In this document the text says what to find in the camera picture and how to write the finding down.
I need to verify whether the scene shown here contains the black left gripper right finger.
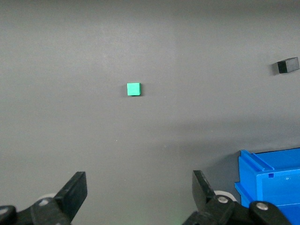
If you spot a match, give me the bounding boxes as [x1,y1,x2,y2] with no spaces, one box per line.
[181,170,293,225]

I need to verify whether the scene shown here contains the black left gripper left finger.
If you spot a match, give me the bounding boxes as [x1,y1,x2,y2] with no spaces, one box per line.
[0,171,88,225]

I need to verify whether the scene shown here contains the small green cube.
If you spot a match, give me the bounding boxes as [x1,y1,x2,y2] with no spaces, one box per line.
[126,82,142,97]

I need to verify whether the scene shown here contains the small black cube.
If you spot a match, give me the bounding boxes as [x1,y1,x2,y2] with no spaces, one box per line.
[277,57,300,74]

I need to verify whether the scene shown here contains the blue plastic storage bin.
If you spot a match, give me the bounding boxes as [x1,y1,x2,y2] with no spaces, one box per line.
[234,147,300,225]

